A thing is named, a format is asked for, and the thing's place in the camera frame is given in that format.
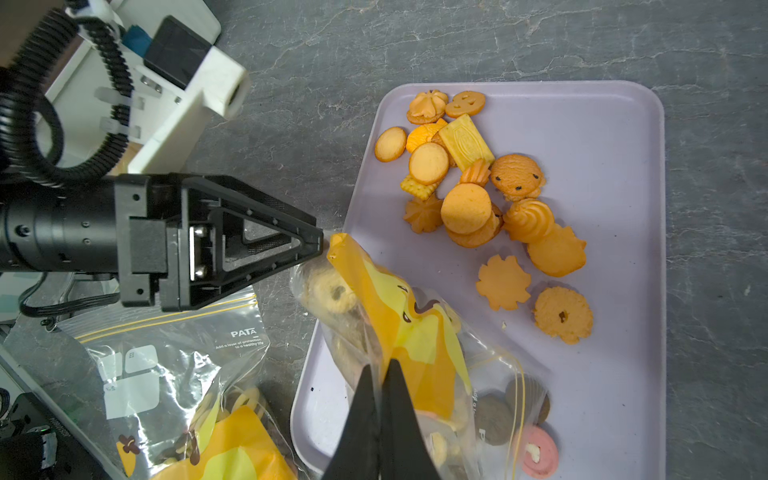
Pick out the flower shaped flat cookie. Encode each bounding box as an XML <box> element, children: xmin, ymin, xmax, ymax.
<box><xmin>476</xmin><ymin>255</ymin><xmax>532</xmax><ymax>311</ymax></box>

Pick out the swirl rosette cookie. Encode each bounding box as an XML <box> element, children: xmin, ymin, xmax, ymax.
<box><xmin>503</xmin><ymin>198</ymin><xmax>555</xmax><ymax>244</ymax></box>

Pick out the swirl flower cookie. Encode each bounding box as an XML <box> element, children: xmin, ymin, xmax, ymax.
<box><xmin>406</xmin><ymin>90</ymin><xmax>450</xmax><ymax>125</ymax></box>

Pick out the rectangular yellow biscuit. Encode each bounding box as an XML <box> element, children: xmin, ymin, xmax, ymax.
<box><xmin>437</xmin><ymin>114</ymin><xmax>495</xmax><ymax>172</ymax></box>

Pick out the ziploc bag with cookies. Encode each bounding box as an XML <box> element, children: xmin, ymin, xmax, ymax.
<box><xmin>59</xmin><ymin>288</ymin><xmax>306</xmax><ymax>479</ymax></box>
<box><xmin>291</xmin><ymin>233</ymin><xmax>548</xmax><ymax>479</ymax></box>

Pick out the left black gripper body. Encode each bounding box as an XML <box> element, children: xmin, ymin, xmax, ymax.
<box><xmin>1</xmin><ymin>174</ymin><xmax>198</xmax><ymax>309</ymax></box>

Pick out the ridged shell cookie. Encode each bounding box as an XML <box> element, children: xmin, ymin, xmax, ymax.
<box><xmin>406</xmin><ymin>119</ymin><xmax>447</xmax><ymax>153</ymax></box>

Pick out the large round plain cookie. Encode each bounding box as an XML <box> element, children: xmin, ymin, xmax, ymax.
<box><xmin>440</xmin><ymin>183</ymin><xmax>492</xmax><ymax>235</ymax></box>

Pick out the small round cookie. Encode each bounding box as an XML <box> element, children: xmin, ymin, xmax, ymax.
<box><xmin>374</xmin><ymin>127</ymin><xmax>407</xmax><ymax>163</ymax></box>

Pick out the chocolate chip cookie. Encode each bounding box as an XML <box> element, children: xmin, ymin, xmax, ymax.
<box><xmin>490</xmin><ymin>154</ymin><xmax>546</xmax><ymax>202</ymax></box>

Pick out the round jam centre cookie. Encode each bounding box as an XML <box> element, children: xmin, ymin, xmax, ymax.
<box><xmin>533</xmin><ymin>287</ymin><xmax>594</xmax><ymax>345</ymax></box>

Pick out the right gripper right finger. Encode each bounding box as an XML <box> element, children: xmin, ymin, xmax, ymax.
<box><xmin>380</xmin><ymin>359</ymin><xmax>440</xmax><ymax>480</ymax></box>

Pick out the lilac plastic tray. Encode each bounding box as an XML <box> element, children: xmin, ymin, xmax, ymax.
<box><xmin>343</xmin><ymin>81</ymin><xmax>666</xmax><ymax>479</ymax></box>

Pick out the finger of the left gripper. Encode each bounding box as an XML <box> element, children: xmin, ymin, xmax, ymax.
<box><xmin>179</xmin><ymin>176</ymin><xmax>324</xmax><ymax>310</ymax></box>

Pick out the brown leaf shaped cookie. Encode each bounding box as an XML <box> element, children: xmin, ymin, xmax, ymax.
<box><xmin>403</xmin><ymin>195</ymin><xmax>443</xmax><ymax>234</ymax></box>

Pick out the pink round filled cookie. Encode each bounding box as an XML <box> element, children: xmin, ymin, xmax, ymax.
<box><xmin>512</xmin><ymin>425</ymin><xmax>559</xmax><ymax>479</ymax></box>

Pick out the brown lidded storage box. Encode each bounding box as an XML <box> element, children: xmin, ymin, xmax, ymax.
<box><xmin>0</xmin><ymin>0</ymin><xmax>83</xmax><ymax>94</ymax></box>

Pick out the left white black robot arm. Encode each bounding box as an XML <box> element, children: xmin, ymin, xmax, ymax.
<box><xmin>1</xmin><ymin>1</ymin><xmax>324</xmax><ymax>318</ymax></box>

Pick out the scalloped round cookie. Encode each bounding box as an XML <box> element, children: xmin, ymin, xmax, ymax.
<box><xmin>526</xmin><ymin>224</ymin><xmax>587</xmax><ymax>278</ymax></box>

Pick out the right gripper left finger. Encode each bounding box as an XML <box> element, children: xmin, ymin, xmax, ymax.
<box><xmin>322</xmin><ymin>365</ymin><xmax>379</xmax><ymax>480</ymax></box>

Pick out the small waffle square cookie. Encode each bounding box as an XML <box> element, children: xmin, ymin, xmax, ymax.
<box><xmin>400</xmin><ymin>174</ymin><xmax>442</xmax><ymax>201</ymax></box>

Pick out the pretzel shaped cookie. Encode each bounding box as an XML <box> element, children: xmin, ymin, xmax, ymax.
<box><xmin>445</xmin><ymin>91</ymin><xmax>486</xmax><ymax>119</ymax></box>

